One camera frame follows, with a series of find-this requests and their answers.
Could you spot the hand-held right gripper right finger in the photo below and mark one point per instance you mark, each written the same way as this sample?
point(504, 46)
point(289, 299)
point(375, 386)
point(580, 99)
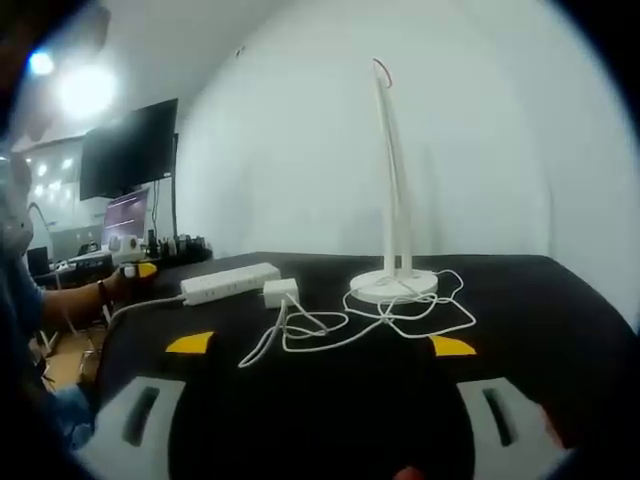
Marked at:
point(505, 405)

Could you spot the person's left hand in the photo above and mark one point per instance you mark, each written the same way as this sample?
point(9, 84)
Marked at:
point(120, 287)

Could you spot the white power strip socket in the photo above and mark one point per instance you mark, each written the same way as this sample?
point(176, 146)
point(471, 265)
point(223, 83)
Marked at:
point(227, 284)

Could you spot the white desk lamp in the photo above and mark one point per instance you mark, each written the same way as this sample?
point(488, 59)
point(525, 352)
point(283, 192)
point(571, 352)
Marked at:
point(392, 280)

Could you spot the person's blue trouser leg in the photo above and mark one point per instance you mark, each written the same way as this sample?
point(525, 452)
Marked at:
point(75, 415)

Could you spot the bright ceiling light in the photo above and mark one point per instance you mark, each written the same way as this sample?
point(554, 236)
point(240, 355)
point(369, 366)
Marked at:
point(85, 91)

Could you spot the black wall monitor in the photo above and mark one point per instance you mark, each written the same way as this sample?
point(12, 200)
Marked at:
point(129, 150)

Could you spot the row of small desk items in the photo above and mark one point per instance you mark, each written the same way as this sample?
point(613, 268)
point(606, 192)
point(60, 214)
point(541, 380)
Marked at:
point(182, 246)

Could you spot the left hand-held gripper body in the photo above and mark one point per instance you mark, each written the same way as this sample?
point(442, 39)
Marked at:
point(126, 245)

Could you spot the person's right hand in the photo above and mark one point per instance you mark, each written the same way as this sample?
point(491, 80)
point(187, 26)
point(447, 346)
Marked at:
point(410, 474)

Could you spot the black tablecloth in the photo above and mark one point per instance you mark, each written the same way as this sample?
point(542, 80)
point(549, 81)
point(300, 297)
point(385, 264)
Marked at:
point(325, 350)

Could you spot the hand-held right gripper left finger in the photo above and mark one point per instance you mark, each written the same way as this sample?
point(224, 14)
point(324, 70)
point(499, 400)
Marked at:
point(150, 400)

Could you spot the lit laptop screen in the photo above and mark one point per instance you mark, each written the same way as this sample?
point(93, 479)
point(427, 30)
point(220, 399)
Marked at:
point(126, 217)

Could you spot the dark wristband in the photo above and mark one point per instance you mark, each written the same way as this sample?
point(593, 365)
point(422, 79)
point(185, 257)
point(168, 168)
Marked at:
point(102, 291)

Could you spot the white desk lamp plug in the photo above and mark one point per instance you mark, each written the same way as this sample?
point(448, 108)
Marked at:
point(280, 294)

